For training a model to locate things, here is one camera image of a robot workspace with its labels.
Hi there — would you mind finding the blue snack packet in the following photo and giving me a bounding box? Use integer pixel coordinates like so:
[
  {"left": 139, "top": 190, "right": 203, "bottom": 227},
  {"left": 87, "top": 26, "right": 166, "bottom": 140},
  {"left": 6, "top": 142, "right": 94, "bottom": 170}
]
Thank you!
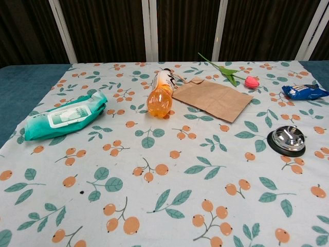
[{"left": 281, "top": 83, "right": 329, "bottom": 101}]

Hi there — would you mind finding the white partition frame post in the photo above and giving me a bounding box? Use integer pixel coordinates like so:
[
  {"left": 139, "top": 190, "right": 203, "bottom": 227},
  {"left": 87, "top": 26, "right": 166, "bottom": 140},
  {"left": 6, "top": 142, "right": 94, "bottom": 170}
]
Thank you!
[
  {"left": 48, "top": 0, "right": 78, "bottom": 64},
  {"left": 140, "top": 0, "right": 159, "bottom": 62},
  {"left": 298, "top": 0, "right": 327, "bottom": 61},
  {"left": 209, "top": 0, "right": 229, "bottom": 62}
]

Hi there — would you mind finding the silver call bell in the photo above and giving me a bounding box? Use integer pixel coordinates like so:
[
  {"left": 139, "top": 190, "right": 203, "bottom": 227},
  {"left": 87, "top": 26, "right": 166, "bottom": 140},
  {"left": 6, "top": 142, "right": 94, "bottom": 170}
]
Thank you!
[{"left": 266, "top": 126, "right": 307, "bottom": 155}]

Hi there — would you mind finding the green wet wipes pack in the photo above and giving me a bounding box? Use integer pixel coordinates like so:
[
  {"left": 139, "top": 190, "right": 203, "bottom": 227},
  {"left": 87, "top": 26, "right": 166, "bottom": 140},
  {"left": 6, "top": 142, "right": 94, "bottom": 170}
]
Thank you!
[{"left": 24, "top": 90, "right": 108, "bottom": 142}]

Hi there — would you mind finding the fruit and leaf print tablecloth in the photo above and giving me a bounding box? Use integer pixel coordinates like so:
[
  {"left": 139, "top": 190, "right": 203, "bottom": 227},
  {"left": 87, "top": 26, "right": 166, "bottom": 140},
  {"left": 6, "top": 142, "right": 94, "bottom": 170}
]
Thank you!
[{"left": 0, "top": 60, "right": 329, "bottom": 247}]

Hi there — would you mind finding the orange soda plastic bottle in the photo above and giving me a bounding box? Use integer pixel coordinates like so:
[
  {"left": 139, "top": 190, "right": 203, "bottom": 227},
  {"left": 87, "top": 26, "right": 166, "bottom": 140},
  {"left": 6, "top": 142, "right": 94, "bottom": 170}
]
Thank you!
[{"left": 147, "top": 67, "right": 181, "bottom": 120}]

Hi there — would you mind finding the pink artificial tulip flower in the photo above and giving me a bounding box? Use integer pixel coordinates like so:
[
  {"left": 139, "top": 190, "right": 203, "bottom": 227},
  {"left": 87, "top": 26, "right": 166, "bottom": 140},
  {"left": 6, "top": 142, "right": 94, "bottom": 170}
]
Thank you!
[{"left": 197, "top": 52, "right": 260, "bottom": 90}]

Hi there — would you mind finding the brown paper bag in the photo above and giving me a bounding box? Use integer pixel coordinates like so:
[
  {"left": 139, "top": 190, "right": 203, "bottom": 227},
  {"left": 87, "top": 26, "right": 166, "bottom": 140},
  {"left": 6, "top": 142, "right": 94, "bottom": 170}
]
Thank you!
[{"left": 171, "top": 76, "right": 254, "bottom": 123}]

